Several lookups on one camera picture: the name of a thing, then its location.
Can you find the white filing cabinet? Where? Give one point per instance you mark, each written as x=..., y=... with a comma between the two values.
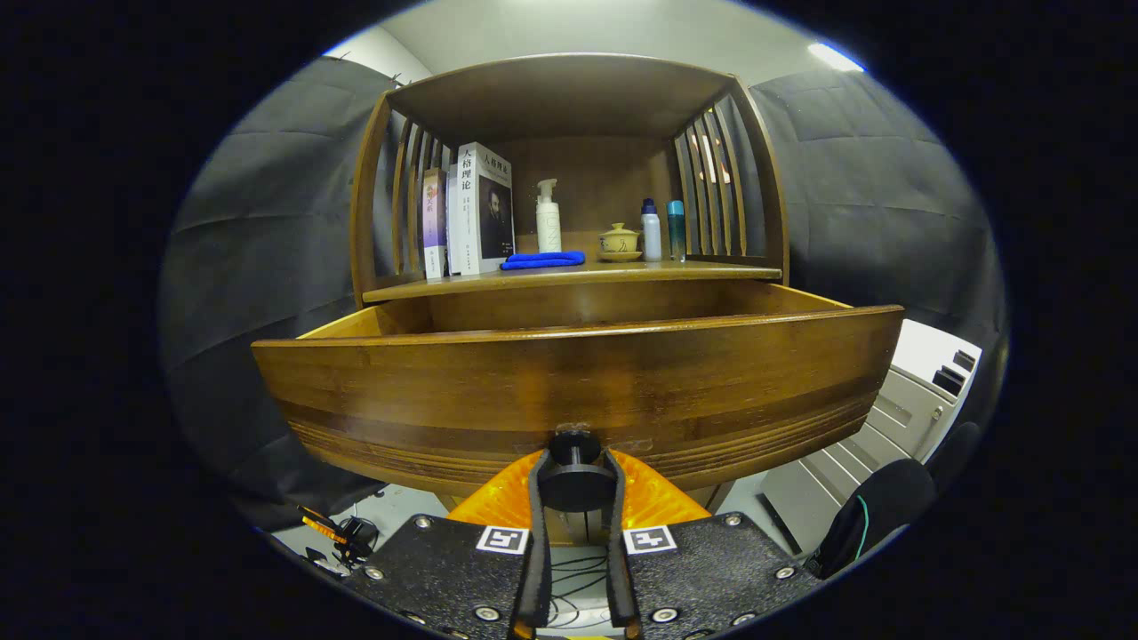
x=889, y=418

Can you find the wooden countertop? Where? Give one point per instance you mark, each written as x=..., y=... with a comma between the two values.
x=622, y=271

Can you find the purple book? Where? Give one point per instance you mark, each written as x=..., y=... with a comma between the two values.
x=434, y=222

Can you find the blue folded cloth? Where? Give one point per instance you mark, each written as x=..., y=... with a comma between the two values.
x=542, y=260

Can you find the white bottle with blue cap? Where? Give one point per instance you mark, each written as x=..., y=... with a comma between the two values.
x=652, y=236

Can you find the long ceiling light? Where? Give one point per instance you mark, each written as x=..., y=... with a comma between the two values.
x=834, y=57

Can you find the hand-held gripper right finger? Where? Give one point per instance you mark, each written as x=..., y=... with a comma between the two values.
x=620, y=578

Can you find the brown wooden drawer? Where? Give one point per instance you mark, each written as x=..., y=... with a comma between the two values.
x=533, y=382

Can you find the black and orange device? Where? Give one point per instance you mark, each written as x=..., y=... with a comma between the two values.
x=356, y=538

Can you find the thin white book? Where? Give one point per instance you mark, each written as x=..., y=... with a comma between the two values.
x=452, y=213

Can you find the large white portrait book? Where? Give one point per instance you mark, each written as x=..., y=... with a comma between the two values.
x=471, y=222

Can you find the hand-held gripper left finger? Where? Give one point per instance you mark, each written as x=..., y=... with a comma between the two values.
x=537, y=569

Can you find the teal bottle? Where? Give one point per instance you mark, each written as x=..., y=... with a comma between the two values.
x=676, y=222

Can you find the yellow lidded teacup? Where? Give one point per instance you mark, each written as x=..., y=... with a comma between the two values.
x=620, y=242

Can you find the white pump bottle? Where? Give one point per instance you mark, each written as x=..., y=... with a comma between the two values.
x=548, y=231

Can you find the brown wooden cabinet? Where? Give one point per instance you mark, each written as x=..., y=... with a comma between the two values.
x=569, y=98

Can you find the person's dark clothing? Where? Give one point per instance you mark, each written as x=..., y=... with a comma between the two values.
x=876, y=511

